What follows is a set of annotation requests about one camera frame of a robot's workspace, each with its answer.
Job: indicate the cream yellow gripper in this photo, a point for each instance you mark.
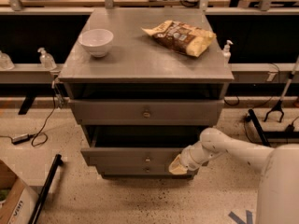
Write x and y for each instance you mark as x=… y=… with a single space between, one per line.
x=189 y=160

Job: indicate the grey drawer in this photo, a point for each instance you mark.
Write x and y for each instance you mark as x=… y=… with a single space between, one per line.
x=138 y=145
x=147 y=112

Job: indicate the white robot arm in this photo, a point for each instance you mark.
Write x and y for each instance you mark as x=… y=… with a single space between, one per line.
x=278 y=192

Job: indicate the grey wooden drawer cabinet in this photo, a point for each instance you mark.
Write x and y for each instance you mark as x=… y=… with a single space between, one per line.
x=138 y=68

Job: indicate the grey top drawer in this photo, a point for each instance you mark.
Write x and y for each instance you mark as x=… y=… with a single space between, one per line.
x=147 y=112

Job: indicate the black metal bar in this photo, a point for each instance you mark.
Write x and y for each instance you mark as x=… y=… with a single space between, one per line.
x=46 y=188

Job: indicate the black grabber tool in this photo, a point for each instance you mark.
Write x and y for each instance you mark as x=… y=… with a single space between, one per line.
x=278 y=106

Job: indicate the white pump bottle right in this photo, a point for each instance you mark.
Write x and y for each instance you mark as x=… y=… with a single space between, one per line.
x=226 y=50

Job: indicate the brown yellow chip bag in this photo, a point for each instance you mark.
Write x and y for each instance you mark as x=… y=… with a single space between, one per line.
x=182 y=37

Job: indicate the white ceramic bowl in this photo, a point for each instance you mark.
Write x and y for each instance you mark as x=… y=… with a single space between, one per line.
x=97 y=42

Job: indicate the cardboard box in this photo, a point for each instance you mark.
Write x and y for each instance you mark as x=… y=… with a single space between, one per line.
x=18 y=200

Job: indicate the clear sanitizer bottle left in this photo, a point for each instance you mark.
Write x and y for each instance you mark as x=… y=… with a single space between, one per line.
x=46 y=59

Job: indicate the clear glass jar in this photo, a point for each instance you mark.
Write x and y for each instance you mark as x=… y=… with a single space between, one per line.
x=5 y=61

